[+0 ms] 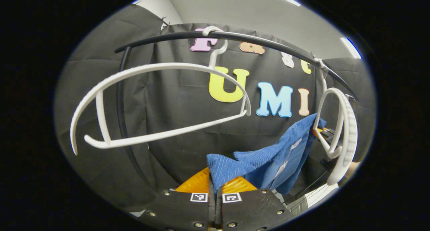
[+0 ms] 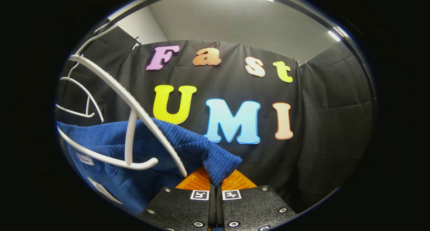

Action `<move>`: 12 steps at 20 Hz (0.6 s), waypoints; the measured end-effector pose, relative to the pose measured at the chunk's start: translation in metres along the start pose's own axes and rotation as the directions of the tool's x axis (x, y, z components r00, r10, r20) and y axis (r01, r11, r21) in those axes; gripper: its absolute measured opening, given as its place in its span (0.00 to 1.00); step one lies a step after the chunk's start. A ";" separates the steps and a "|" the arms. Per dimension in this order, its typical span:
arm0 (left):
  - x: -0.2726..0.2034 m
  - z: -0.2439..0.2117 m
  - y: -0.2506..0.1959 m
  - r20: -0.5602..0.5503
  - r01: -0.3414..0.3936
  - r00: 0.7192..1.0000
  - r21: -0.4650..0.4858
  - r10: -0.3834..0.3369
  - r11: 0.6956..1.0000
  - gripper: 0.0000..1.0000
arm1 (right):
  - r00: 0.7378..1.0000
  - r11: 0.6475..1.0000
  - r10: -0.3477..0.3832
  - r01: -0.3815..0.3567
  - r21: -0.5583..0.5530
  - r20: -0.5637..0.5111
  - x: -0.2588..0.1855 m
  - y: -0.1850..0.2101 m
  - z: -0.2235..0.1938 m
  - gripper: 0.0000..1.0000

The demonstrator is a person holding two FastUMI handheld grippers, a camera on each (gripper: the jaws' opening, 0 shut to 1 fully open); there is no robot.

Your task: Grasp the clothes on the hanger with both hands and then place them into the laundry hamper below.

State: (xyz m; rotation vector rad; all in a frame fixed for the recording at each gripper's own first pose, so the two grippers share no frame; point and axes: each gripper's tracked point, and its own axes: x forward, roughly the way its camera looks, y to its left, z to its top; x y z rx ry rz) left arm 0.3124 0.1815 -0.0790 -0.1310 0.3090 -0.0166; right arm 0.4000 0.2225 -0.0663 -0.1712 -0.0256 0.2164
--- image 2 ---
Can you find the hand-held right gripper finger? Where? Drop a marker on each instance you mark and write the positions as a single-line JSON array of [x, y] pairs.
[[219, 207], [212, 207]]

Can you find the white plastic hanger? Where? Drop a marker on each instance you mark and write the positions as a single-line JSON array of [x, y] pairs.
[[130, 140], [88, 105]]

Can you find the black backdrop cloth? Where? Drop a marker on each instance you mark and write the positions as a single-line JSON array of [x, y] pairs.
[[319, 123]]

